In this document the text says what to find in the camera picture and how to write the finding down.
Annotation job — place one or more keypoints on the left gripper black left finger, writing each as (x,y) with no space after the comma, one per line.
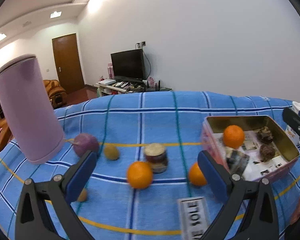
(33,220)

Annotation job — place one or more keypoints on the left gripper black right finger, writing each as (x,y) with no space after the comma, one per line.
(235,208)

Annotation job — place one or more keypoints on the dark passion fruit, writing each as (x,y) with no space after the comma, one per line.
(265,135)
(267,152)

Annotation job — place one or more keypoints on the pink metal tin box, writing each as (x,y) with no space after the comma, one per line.
(286,152)

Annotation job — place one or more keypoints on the small yellow-brown fruit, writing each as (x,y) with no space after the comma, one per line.
(111,152)
(82,196)

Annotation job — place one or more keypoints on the orange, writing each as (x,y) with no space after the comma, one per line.
(233,136)
(139,175)
(196,176)

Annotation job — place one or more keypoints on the round purple turnip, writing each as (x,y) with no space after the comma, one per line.
(83,143)

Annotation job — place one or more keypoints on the white floral mug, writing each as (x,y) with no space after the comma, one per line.
(298,122)

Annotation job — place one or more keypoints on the blue plaid tablecloth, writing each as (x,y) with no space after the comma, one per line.
(113,209)

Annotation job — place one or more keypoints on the orange armchair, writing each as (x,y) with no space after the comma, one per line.
(56,93)

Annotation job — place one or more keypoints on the white TV stand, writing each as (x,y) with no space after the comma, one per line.
(112,87)

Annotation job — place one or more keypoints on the brown wooden door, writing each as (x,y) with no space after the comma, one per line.
(67,62)

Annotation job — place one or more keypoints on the black television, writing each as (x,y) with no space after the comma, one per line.
(128,64)

